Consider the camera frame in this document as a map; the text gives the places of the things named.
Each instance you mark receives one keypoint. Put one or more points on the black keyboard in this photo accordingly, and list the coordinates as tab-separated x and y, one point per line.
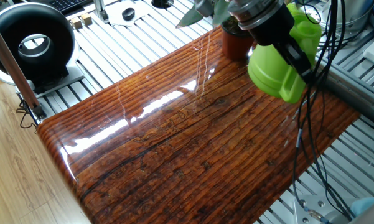
65	4

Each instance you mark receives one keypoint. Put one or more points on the green plastic watering can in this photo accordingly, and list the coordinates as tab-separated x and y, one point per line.
267	71

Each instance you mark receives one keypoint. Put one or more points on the small wooden cube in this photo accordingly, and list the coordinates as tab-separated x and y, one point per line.
86	19
76	23

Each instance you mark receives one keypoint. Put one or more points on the terracotta plant pot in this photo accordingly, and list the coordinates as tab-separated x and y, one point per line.
236	48

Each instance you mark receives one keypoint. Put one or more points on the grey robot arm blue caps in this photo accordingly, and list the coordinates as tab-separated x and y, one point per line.
255	11

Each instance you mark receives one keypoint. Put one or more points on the brown diagonal frame bar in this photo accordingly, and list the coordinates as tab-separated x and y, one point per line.
9	62

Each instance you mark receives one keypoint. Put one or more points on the silver robot mounting plate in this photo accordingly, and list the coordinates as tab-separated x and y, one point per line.
312	202

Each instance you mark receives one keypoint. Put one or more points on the small black device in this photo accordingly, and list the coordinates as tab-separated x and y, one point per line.
161	3

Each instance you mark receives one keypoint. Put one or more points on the aluminium upright post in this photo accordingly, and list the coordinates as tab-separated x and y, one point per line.
101	12

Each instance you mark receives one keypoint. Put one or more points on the white paper sheet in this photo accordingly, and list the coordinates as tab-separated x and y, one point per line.
144	12

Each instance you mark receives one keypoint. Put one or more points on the small black round cap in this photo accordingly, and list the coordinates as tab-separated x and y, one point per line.
128	14

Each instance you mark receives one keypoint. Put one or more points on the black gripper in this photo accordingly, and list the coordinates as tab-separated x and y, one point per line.
272	29

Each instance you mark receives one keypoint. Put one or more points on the green leafy plant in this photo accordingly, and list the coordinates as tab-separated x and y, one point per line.
189	18

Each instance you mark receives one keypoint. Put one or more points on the wood grain board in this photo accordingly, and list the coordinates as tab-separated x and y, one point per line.
143	174

